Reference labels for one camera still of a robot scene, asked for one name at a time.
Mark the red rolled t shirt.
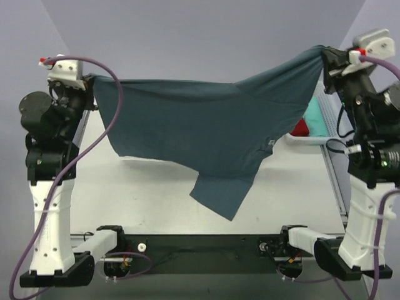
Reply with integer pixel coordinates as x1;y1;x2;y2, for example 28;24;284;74
290;118;310;137

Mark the aluminium rail frame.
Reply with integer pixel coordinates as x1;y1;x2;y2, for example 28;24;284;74
70;109;354;260

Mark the purple cable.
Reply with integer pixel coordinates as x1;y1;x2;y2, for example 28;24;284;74
6;55;154;299
281;52;400;300

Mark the white plastic basket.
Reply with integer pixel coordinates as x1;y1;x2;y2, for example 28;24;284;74
284;93;337;146

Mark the teal rolled t shirt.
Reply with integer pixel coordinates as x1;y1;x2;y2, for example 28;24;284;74
303;97;329;138

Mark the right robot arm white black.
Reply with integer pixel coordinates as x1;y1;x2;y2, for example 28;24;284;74
277;42;399;281

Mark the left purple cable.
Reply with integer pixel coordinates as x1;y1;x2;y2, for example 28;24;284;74
6;55;154;299

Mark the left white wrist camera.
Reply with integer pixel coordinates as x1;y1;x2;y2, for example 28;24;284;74
38;57;83;85

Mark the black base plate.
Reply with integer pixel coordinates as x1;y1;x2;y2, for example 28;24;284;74
102;234;303;278

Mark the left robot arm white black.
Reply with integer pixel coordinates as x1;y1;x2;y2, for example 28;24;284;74
19;76;127;288

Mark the blue-grey t shirt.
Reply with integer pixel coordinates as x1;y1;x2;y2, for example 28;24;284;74
93;45;324;220

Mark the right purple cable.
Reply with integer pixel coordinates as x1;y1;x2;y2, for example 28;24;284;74
281;52;400;300

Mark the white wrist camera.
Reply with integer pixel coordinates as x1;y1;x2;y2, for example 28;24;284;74
341;29;396;76
38;57;83;85

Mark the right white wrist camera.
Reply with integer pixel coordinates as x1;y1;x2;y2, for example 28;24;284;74
341;29;396;76

